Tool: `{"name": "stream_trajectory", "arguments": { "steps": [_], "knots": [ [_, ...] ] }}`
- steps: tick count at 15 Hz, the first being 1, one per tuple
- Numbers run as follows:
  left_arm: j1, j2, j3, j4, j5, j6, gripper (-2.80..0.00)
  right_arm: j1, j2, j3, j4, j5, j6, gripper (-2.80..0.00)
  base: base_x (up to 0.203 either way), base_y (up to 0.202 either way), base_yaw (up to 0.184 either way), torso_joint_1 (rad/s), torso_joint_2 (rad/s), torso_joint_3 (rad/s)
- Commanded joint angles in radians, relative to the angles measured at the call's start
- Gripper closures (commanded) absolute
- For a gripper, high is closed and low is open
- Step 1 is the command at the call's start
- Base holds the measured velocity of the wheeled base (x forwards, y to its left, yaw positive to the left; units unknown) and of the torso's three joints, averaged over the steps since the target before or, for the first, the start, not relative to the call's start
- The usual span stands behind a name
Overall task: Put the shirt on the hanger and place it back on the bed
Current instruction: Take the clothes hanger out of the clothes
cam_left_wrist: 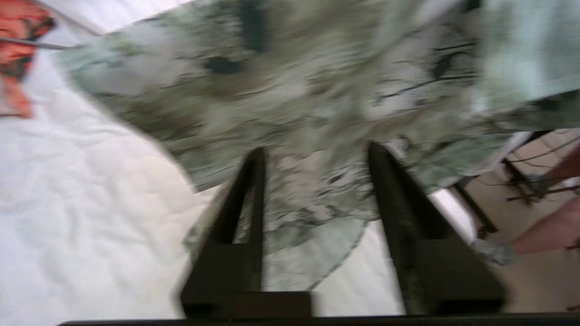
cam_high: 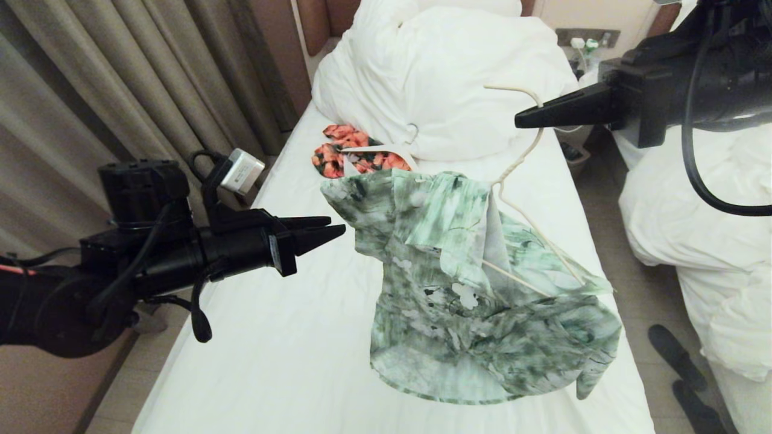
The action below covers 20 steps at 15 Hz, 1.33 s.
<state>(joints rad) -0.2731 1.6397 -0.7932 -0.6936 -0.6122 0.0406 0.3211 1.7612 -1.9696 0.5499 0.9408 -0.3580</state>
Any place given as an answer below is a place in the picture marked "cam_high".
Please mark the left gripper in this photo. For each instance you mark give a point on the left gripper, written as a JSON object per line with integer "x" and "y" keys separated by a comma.
{"x": 241, "y": 250}

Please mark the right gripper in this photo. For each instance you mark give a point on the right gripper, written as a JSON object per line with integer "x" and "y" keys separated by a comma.
{"x": 645, "y": 96}

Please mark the white clothes hanger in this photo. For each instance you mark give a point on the white clothes hanger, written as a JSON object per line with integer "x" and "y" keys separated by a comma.
{"x": 523, "y": 155}
{"x": 411, "y": 134}

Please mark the green patterned shirt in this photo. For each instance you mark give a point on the green patterned shirt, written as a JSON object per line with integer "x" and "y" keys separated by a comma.
{"x": 470, "y": 325}

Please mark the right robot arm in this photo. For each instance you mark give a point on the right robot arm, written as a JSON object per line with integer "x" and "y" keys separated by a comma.
{"x": 748, "y": 78}

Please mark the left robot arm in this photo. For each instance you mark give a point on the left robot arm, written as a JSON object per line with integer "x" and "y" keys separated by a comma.
{"x": 54, "y": 307}

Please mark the red floral shirt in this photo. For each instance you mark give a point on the red floral shirt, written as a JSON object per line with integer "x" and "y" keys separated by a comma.
{"x": 332, "y": 160}

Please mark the bed with white sheet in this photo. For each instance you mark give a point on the bed with white sheet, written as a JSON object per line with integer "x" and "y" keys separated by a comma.
{"x": 271, "y": 349}

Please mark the green plug adapter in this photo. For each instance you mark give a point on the green plug adapter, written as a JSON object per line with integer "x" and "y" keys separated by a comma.
{"x": 591, "y": 44}

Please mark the white duvet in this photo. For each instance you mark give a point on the white duvet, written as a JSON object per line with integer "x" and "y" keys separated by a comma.
{"x": 446, "y": 72}
{"x": 724, "y": 241}

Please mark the beige curtain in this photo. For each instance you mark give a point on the beige curtain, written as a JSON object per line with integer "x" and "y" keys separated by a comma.
{"x": 90, "y": 90}

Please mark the black slipper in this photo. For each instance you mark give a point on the black slipper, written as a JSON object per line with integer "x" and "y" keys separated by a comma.
{"x": 675, "y": 355}

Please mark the wall socket panel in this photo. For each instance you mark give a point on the wall socket panel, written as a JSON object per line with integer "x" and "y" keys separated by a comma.
{"x": 588, "y": 35}

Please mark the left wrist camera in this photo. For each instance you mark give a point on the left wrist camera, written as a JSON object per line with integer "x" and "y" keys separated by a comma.
{"x": 241, "y": 172}

